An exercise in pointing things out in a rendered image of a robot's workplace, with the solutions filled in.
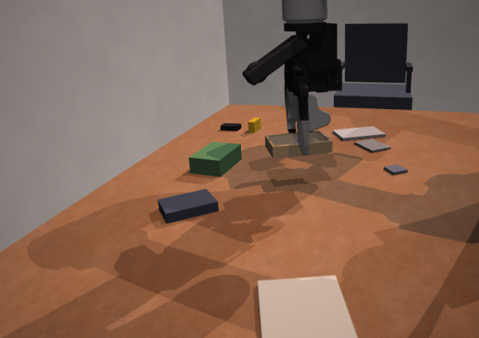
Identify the green rectangular block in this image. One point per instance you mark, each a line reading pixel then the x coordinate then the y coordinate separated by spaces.
pixel 215 159

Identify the small yellow block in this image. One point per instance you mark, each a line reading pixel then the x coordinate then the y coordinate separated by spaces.
pixel 254 125

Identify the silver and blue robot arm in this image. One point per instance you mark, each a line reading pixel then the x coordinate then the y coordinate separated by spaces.
pixel 293 12

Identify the pale pink flat rectangular card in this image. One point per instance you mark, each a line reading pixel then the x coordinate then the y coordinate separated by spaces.
pixel 358 133

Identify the wooden ball-in-hole puzzle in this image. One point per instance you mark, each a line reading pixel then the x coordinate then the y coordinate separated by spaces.
pixel 287 145

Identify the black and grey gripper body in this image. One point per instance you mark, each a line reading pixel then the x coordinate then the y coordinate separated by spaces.
pixel 318 63

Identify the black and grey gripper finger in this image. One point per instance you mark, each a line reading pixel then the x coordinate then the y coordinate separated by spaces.
pixel 309 116
pixel 290 110

